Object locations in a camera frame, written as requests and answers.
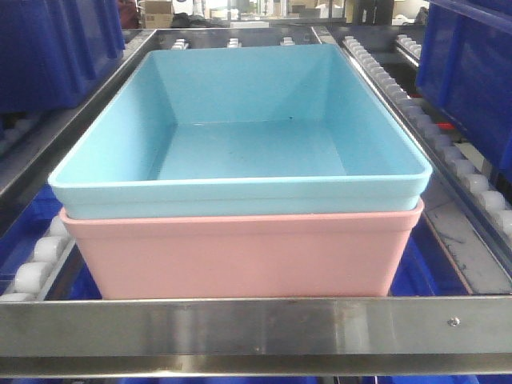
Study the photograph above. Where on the stainless steel shelf rack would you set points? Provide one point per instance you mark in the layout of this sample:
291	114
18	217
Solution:
379	336

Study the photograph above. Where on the blue shelf bin left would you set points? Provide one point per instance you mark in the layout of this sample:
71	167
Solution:
55	53

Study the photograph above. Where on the cardboard box background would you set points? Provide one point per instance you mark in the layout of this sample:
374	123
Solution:
156	14

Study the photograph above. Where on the blue shelf bin right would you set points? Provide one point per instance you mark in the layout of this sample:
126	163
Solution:
465	72

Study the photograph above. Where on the white roller track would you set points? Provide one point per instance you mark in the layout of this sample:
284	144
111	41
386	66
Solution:
34	278
406	43
487	199

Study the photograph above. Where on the light blue plastic box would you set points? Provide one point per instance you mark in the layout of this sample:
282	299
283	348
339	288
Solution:
252	130

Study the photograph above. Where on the pink plastic box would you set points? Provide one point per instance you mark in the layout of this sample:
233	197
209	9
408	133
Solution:
267	256

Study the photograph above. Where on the white roller track far right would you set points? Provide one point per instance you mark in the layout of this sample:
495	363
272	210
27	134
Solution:
406	43

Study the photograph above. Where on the white roller track left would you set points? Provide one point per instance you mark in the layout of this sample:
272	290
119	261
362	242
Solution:
34	278

